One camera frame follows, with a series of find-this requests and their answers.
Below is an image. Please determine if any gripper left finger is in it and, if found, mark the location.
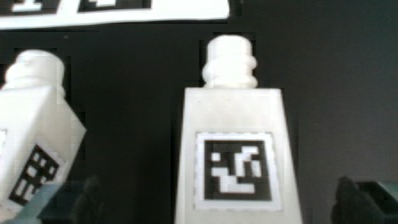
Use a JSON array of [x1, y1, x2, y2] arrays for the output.
[[22, 176, 104, 224]]

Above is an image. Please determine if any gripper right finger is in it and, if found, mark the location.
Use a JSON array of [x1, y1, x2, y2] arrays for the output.
[[331, 177, 398, 224]]

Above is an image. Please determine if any white stool leg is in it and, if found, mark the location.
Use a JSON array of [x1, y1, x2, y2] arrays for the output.
[[0, 50, 88, 219], [175, 35, 303, 224]]

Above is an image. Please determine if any white marker sheet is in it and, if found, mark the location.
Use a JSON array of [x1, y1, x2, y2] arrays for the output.
[[0, 0, 231, 30]]

